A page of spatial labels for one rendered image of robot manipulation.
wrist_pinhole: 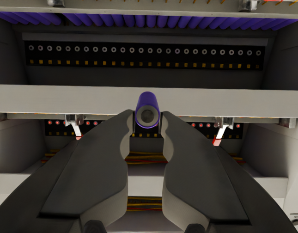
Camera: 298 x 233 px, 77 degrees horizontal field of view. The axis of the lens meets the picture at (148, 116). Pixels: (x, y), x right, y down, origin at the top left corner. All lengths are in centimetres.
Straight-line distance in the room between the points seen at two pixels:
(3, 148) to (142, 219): 41
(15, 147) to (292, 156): 61
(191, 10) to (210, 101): 14
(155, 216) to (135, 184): 26
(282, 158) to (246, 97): 21
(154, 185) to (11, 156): 33
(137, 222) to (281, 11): 59
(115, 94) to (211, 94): 15
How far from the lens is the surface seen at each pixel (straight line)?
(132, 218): 65
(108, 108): 31
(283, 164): 51
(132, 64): 44
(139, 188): 42
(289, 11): 38
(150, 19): 36
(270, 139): 54
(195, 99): 31
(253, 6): 32
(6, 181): 50
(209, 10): 33
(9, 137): 53
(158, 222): 64
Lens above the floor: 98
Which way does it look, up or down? 27 degrees up
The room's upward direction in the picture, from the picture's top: 179 degrees counter-clockwise
